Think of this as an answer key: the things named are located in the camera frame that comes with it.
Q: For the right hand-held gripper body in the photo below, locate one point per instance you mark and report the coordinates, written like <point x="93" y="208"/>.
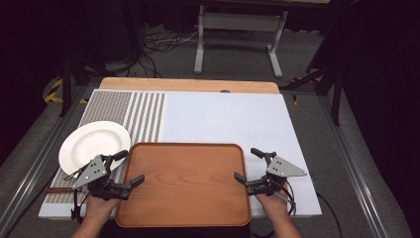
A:
<point x="280" y="168"/>

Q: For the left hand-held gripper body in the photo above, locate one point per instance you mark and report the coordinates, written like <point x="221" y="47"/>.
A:
<point x="92" y="172"/>

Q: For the brown wooden tray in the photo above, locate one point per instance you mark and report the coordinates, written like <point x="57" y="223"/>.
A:
<point x="186" y="181"/>

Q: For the person's right hand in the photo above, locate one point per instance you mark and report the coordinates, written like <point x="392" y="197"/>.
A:
<point x="274" y="203"/>

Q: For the person's left hand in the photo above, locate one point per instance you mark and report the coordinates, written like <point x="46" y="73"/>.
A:
<point x="99" y="206"/>

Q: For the white round plate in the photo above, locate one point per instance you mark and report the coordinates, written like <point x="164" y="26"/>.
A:
<point x="92" y="142"/>

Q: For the white table board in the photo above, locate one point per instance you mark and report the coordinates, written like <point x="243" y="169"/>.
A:
<point x="224" y="119"/>

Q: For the grey woven placemat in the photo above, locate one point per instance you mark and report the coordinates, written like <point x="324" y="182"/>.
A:
<point x="112" y="105"/>

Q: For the yellow black floor tape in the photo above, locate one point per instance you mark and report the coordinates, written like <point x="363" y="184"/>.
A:
<point x="54" y="94"/>

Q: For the black metal stand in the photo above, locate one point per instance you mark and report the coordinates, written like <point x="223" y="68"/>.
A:
<point x="333" y="89"/>
<point x="67" y="86"/>

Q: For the wooden table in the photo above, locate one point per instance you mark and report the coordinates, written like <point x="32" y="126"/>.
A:
<point x="185" y="85"/>

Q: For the grey metal floor rail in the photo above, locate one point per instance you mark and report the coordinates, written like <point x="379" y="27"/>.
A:
<point x="353" y="165"/>
<point x="36" y="158"/>

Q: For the white metal stand frame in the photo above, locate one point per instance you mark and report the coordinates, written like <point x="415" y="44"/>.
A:
<point x="237" y="23"/>

